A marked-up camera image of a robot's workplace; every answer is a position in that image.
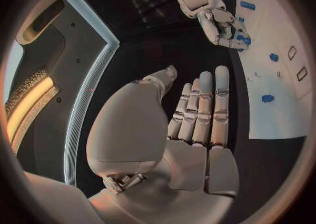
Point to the white task board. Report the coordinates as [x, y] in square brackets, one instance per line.
[274, 89]

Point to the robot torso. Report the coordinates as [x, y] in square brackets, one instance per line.
[61, 65]

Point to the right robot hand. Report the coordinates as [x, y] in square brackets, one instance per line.
[219, 26]

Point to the blue long cylinder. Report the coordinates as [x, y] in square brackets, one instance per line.
[247, 5]

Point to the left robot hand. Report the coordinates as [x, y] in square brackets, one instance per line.
[138, 129]

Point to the blue plug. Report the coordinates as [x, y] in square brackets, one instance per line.
[267, 98]

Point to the blue short cylinder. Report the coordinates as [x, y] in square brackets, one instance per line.
[274, 57]

